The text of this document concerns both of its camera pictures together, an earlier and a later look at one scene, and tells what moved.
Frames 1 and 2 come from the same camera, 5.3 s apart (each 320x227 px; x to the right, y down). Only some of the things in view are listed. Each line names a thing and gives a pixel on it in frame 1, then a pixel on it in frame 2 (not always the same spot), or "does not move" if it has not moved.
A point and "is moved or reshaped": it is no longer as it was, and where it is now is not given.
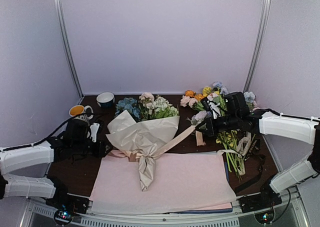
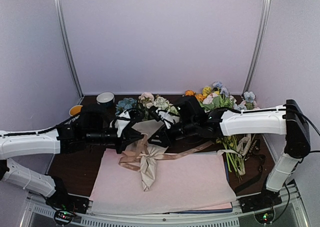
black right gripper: [203, 130] -> [167, 140]
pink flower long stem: [147, 99] does not move
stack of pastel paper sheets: [183, 183] does not move
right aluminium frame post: [260, 38] does not move
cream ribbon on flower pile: [243, 147] does not move
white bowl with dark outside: [106, 99] does not move
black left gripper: [99, 152] -> [127, 133]
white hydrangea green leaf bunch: [162, 109] does not move
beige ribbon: [137, 156] is moved or reshaped
